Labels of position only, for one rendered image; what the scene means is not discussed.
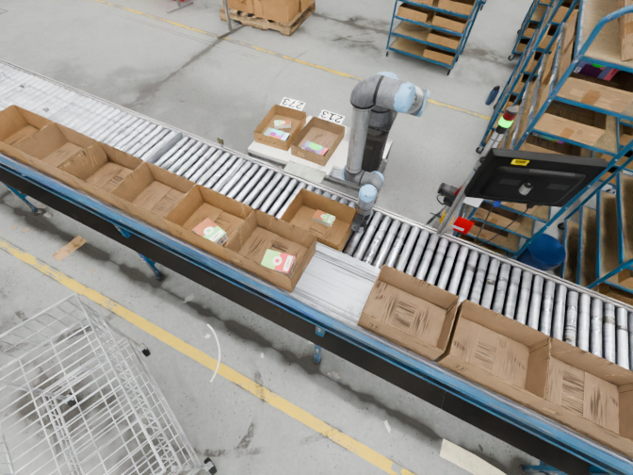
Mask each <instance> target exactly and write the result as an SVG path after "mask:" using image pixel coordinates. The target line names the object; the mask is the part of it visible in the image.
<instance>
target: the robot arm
mask: <svg viewBox="0 0 633 475"><path fill-rule="evenodd" d="M429 95H430V91H429V90H426V89H422V88H419V87H417V86H415V85H414V84H412V83H410V82H405V81H401V80H398V76H397V75H396V74H394V73H391V72H390V73H388V72H381V73H378V74H372V75H369V76H367V77H365V78H364V79H362V80H361V81H360V82H358V83H357V84H356V86H355V87H354V88H353V90H352V92H351V95H350V100H349V101H350V104H351V105H352V114H351V123H350V131H349V148H348V156H347V164H346V165H345V166H344V168H343V171H342V174H341V176H342V179H343V180H346V181H347V182H351V183H353V184H355V185H358V186H360V187H361V188H360V191H359V197H358V202H357V203H356V204H357V206H356V211H357V212H358V213H357V215H356V217H355V218H354V219H353V223H352V226H351V227H350V229H351V230H352V231H354V232H357V233H358V234H359V233H362V232H364V230H365V229H366V228H367V224H366V222H367V221H368V220H369V217H370V213H371V211H372V207H373V204H374V201H375V198H376V196H377V194H378V193H379V191H380V189H381V186H382V185H383V181H384V177H383V175H382V174H381V173H380V172H376V171H374V172H366V171H364V170H362V162H363V156H364V150H365V140H366V134H367V129H368V125H372V126H377V127H382V126H386V125H387V124H389V123H390V122H391V121H392V119H393V111H392V110H395V111H396V112H402V113H405V114H410V115H413V116H415V117H420V116H421V115H422V112H423V110H424V107H425V105H426V103H427V101H428V98H429ZM358 230H359V231H358Z"/></svg>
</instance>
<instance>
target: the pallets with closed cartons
mask: <svg viewBox="0 0 633 475"><path fill-rule="evenodd" d="M227 2H228V8H229V10H231V9H232V11H230V12H229V13H230V19H233V20H237V21H240V22H241V23H242V24H243V25H247V26H251V27H252V28H261V30H268V29H269V28H271V29H276V30H280V31H281V34H282V35H285V36H289V37H290V36H291V35H292V34H293V33H294V32H295V31H296V30H297V29H298V28H299V27H300V26H301V25H302V23H303V22H304V21H305V20H306V19H307V18H308V17H309V16H310V15H311V14H312V13H313V12H314V11H315V10H316V0H227ZM222 3H223V0H222ZM240 11H244V12H242V13H241V14H240V15H239V14H238V13H239V12H240ZM250 13H252V14H254V15H253V16H252V17H247V15H248V14H250ZM219 16H220V19H221V20H222V21H225V22H227V19H226V14H225V8H224V3H223V8H221V9H220V10H219ZM258 17H260V18H261V19H260V20H259V19H257V18H258ZM269 20H270V21H269ZM280 23H282V24H281V25H280Z"/></svg>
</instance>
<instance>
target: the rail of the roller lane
mask: <svg viewBox="0 0 633 475"><path fill-rule="evenodd" d="M0 63H3V64H5V65H8V66H9V67H12V68H14V69H18V70H19V71H23V72H24V73H28V74H32V75H33V76H36V77H37V78H39V79H43V80H44V81H45V80H46V81H48V82H49V83H53V84H54V85H59V86H60V87H63V88H64V89H68V90H70V91H74V92H75V93H79V94H80V95H81V96H82V95H85V96H86V97H89V98H90V99H92V100H96V101H97V102H98V103H99V102H101V103H103V104H104V105H105V104H107V105H108V106H109V107H111V106H113V107H114V108H115V109H119V110H120V111H125V112H126V113H127V114H128V113H130V114H131V115H133V117H134V116H137V117H138V118H139V119H140V118H142V119H143V120H144V121H145V122H146V121H149V122H150V123H155V124H156V125H157V126H159V125H161V126H162V127H164V129H165V128H168V129H169V130H170V131H174V132H176V133H177V132H178V131H180V132H181V133H182V132H183V133H184V134H185V136H188V137H189V139H195V140H196V141H197V142H198V141H200V142H202V143H203V145H205V144H208V145H209V146H210V148H211V147H212V146H214V147H215V148H216V149H217V150H219V149H221V150H222V151H223V153H224V154H225V153H226V152H228V153H229V154H230V155H231V156H232V155H235V156H237V157H238V159H240V158H241V157H242V158H244V159H245V161H246V162H247V161H248V160H249V161H250V162H251V163H252V166H253V165H254V164H255V163H256V164H258V165H259V166H260V169H261V168H262V167H266V168H267V169H268V171H269V170H274V171H275V174H274V175H273V177H274V176H275V175H276V173H277V172H279V173H281V174H282V175H283V178H284V177H285V176H286V175H287V176H289V177H290V181H289V182H288V183H290V182H291V181H292V179H297V180H298V182H299V183H300V182H304V183H305V184H306V187H305V189H307V187H308V186H309V185H311V186H313V187H314V188H315V189H314V191H313V192H315V191H316V189H317V188H320V189H321V190H322V194H321V195H323V194H324V192H325V191H328V192H330V193H331V197H330V199H331V198H332V197H333V195H337V196H338V197H339V200H338V201H337V202H340V200H341V199H342V198H345V199H347V201H348V202H347V205H349V203H350V202H354V203H355V204H356V203H357V202H358V199H357V198H355V197H352V196H350V195H347V194H345V193H343V192H340V191H338V190H335V189H333V188H329V187H326V186H323V185H321V184H319V183H317V182H314V181H312V180H309V179H306V178H303V177H300V176H297V175H295V174H292V173H289V172H284V171H283V169H280V168H278V167H275V166H273V165H270V164H268V163H266V162H263V161H260V160H258V159H256V158H253V157H251V156H247V155H244V154H242V153H239V152H237V151H235V150H232V149H230V148H227V147H225V146H223V147H224V149H223V148H221V145H220V144H217V143H215V142H212V141H210V140H208V139H204V138H201V137H198V136H196V135H193V134H191V133H188V132H187V131H184V130H182V129H179V128H176V127H174V126H171V125H169V124H166V123H162V122H160V121H158V120H155V119H153V118H150V117H148V116H145V115H143V114H140V113H138V112H135V111H133V110H131V109H128V108H126V107H123V106H119V105H117V104H114V103H111V102H109V101H107V100H105V99H102V98H100V97H97V96H95V95H92V94H89V93H87V92H84V91H82V90H79V89H76V88H74V87H71V86H68V85H66V84H63V83H61V82H58V81H56V80H54V79H52V78H49V77H46V76H44V75H41V74H37V73H35V72H32V71H30V70H27V69H25V68H23V67H20V66H18V65H15V64H13V63H10V62H8V61H5V60H3V59H0ZM260 169H259V170H260ZM259 170H258V171H259ZM266 174H267V172H266ZM283 178H282V179H283ZM282 179H281V180H282ZM299 183H298V184H297V186H298V185H299ZM372 210H373V211H374V213H373V215H372V217H374V216H375V214H376V212H381V213H382V217H381V220H382V221H383V219H384V217H385V216H390V217H391V218H392V220H391V222H390V223H391V224H392V223H393V221H394V220H395V219H397V220H400V226H399V227H400V228H401V226H402V224H403V223H404V222H407V223H409V224H410V229H409V231H410V232H411V230H412V228H413V227H414V226H416V227H418V228H419V233H418V235H419V236H420V234H421V232H422V231H423V230H426V231H428V232H429V236H428V239H430V236H431V235H433V234H435V235H437V234H436V232H437V229H434V228H431V227H429V226H427V225H425V224H422V223H420V222H417V221H413V220H410V219H408V218H405V217H403V216H400V215H399V214H396V213H394V212H391V211H388V210H386V209H383V208H381V207H378V206H375V205H373V207H372ZM424 225H425V226H424ZM437 236H438V237H439V238H438V241H437V242H438V243H440V240H441V238H447V239H448V244H447V247H449V246H450V243H451V242H457V243H458V244H459V247H458V250H457V251H460V249H461V247H462V246H466V247H468V249H469V250H468V253H467V254H468V255H470V252H471V251H472V250H476V251H478V252H479V257H478V259H480V256H481V255H482V254H488V255H489V261H488V263H491V259H492V258H497V259H499V261H500V263H499V267H500V268H501V264H502V263H504V262H507V263H509V264H510V265H511V268H510V272H511V270H512V268H513V267H519V268H521V276H523V272H524V271H530V272H532V281H533V279H534V276H536V275H540V276H542V277H543V278H544V283H545V281H546V280H552V281H554V282H555V289H556V287H557V285H565V286H566V294H568V290H569V289H576V290H577V291H578V298H579V295H580V294H588V295H590V297H591V298H590V303H592V299H600V300H601V301H602V308H603V304H604V303H612V304H613V305H614V314H615V310H616V309H617V308H623V309H625V310H626V311H627V315H628V314H629V313H633V306H632V305H629V304H627V303H622V302H620V301H617V300H615V299H612V298H611V297H608V296H606V295H603V294H600V293H598V292H595V291H593V290H590V289H588V288H585V287H582V286H579V285H577V284H574V283H572V282H569V281H567V280H564V279H562V278H559V277H557V276H555V275H552V274H550V273H547V272H545V271H542V270H538V269H535V268H533V267H531V266H529V265H526V264H524V263H521V262H519V261H516V260H513V259H511V258H508V257H507V256H504V255H502V254H498V253H495V252H492V251H490V250H487V249H485V248H482V247H480V246H478V245H476V244H473V243H470V242H468V241H465V240H463V239H460V238H458V237H454V236H452V235H449V234H447V233H443V235H442V236H440V234H439V235H437Z"/></svg>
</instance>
